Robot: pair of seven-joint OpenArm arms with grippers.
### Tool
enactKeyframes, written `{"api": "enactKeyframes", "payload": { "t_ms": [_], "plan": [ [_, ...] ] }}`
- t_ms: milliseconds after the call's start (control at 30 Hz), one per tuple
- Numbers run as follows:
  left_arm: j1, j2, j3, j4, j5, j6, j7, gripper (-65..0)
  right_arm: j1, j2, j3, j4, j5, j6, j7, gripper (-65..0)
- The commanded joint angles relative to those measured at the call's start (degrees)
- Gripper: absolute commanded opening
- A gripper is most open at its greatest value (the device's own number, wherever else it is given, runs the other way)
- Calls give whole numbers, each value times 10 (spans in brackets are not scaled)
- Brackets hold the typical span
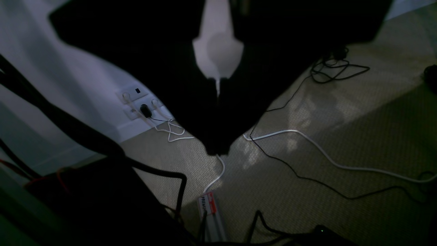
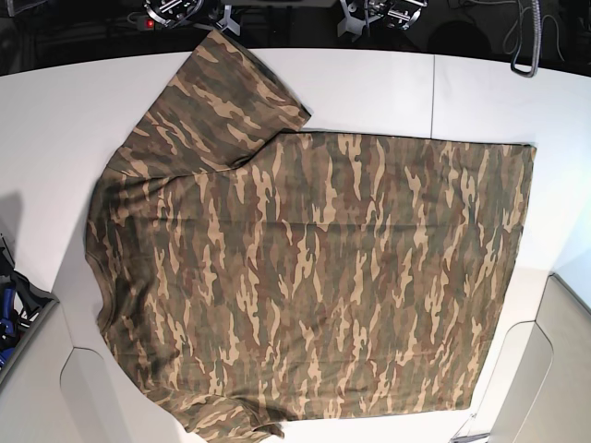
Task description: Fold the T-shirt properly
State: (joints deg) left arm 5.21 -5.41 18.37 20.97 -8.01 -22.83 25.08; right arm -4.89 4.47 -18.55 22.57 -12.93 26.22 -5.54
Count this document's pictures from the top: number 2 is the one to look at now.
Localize camouflage T-shirt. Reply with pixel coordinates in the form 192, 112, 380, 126
85, 31, 536, 442

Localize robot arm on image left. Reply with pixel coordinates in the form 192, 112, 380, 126
143, 0, 205, 29

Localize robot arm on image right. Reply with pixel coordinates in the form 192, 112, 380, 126
337, 0, 428, 38

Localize blue and black bin contents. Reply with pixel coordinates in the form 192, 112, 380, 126
1, 234, 58, 377

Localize black power strip red switch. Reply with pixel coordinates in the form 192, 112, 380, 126
127, 13, 156, 31

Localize grey cable loop background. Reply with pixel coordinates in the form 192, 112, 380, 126
501, 1, 566, 78

